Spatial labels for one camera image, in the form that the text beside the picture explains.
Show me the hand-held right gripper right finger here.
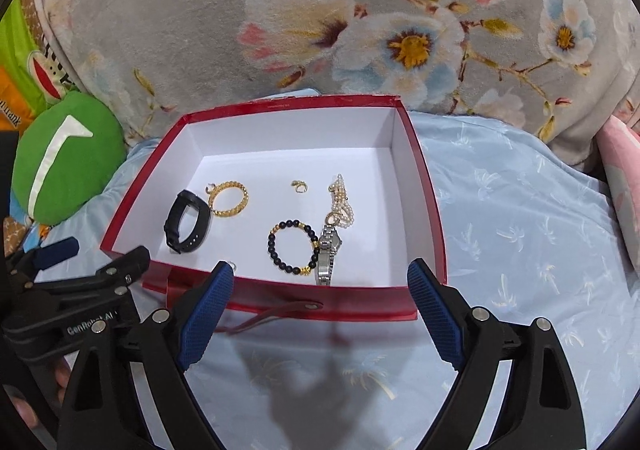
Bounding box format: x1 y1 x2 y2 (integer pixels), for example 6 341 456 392
406 259 588 450

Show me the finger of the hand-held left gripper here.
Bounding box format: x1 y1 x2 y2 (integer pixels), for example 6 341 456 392
25 245 151 297
5 237 81 287

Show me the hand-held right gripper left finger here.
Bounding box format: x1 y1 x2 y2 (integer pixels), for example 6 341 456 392
57 260 235 450

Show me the black smart band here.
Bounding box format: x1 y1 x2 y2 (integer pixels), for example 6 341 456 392
163 189 208 255

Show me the black bead bracelet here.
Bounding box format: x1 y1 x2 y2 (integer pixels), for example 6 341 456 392
267 220 321 277

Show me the gold chain bracelet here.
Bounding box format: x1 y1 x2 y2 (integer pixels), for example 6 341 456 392
207 180 249 218

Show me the silver metal wristwatch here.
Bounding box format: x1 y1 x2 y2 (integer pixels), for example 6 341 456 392
316 222 343 287

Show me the white pearl necklace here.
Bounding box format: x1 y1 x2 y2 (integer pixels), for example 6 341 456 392
327 174 357 231

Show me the red cardboard box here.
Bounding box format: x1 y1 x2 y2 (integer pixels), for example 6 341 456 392
100 94 447 333

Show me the person's left hand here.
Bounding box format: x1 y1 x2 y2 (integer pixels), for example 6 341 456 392
7 357 72 431

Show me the green round cushion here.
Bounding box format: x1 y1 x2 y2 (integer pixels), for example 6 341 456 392
12 91 126 226

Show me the light blue palm-print bedsheet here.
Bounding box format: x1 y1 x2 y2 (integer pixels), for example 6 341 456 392
30 87 640 450

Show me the colourful cartoon printed cloth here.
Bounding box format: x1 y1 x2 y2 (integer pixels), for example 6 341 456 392
0 0 76 251

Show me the pink pillow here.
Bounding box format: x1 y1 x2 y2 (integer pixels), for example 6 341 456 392
597 112 640 276

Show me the grey floral blanket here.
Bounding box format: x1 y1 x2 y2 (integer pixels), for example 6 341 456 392
30 0 640 176

